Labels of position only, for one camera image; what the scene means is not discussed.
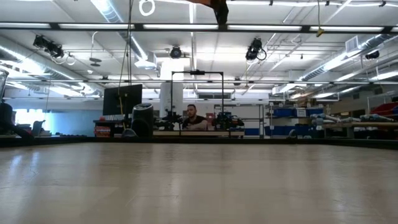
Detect person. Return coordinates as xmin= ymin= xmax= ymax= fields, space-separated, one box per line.
xmin=181 ymin=103 xmax=209 ymax=131

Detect black monitor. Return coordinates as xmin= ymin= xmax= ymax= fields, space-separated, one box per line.
xmin=103 ymin=83 xmax=144 ymax=116

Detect grey dome-shaped object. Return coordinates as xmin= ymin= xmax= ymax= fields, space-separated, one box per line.
xmin=121 ymin=128 xmax=138 ymax=139

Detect black bar with light strips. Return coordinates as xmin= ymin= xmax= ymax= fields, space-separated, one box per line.
xmin=0 ymin=21 xmax=398 ymax=34

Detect red drawer box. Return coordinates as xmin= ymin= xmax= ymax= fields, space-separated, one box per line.
xmin=94 ymin=125 xmax=111 ymax=138

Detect wooden workbench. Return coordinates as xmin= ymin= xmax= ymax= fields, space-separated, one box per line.
xmin=322 ymin=121 xmax=398 ymax=139

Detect black ceiling-mounted camera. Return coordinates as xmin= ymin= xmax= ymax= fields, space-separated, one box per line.
xmin=169 ymin=45 xmax=183 ymax=60
xmin=32 ymin=34 xmax=65 ymax=60
xmin=364 ymin=49 xmax=381 ymax=60
xmin=244 ymin=37 xmax=267 ymax=62

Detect black robot station frame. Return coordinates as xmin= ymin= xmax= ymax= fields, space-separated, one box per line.
xmin=170 ymin=70 xmax=225 ymax=138

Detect white cable ring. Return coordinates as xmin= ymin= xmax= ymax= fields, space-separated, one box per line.
xmin=138 ymin=0 xmax=156 ymax=17

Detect yellow hanging cable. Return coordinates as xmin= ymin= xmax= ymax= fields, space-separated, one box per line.
xmin=315 ymin=0 xmax=326 ymax=39

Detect black hanging cables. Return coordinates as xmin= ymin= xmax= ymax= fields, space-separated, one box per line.
xmin=117 ymin=0 xmax=134 ymax=131

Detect black aluminium table frame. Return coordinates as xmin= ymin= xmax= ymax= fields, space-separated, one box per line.
xmin=0 ymin=136 xmax=398 ymax=151

